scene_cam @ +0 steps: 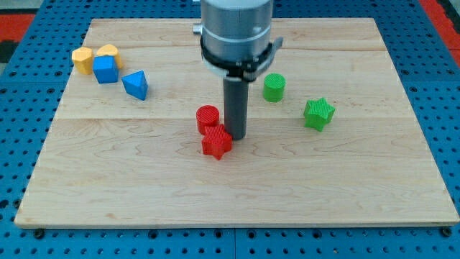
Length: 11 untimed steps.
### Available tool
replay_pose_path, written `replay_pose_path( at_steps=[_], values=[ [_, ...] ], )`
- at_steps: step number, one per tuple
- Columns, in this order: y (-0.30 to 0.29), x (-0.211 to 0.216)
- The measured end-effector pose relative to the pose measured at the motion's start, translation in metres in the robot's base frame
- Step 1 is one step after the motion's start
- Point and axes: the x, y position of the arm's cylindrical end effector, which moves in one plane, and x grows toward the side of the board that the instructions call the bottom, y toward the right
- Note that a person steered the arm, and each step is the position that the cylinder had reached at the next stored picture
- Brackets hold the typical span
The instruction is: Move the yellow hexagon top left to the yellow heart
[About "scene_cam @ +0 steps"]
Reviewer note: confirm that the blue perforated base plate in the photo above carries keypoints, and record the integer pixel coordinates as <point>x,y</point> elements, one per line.
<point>36,40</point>

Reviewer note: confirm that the blue triangle block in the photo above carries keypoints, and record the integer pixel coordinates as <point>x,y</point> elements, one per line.
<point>135,84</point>

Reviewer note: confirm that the yellow heart block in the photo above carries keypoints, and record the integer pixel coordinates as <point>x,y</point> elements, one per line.
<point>111,50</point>

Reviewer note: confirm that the blue cube block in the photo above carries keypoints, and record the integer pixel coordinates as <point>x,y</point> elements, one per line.
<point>105,69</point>

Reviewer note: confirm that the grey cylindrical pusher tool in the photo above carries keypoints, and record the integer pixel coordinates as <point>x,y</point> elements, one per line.
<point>235,108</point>

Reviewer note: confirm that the red star block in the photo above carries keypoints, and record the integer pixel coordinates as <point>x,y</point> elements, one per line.
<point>216,141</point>

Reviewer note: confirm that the wooden board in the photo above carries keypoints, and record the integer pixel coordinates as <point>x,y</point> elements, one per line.
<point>112,161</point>

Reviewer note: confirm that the red cylinder block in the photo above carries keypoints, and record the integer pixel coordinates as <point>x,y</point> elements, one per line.
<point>207,116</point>

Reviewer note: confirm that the green star block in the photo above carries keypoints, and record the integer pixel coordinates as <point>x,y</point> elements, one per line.
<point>318,113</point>

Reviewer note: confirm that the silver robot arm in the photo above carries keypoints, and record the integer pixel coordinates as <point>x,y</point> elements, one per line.
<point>235,37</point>

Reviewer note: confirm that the yellow hexagon block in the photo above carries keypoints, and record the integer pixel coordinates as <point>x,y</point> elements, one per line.
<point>83,60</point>

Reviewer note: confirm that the green cylinder block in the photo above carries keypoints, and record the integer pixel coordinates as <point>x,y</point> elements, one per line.
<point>274,86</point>

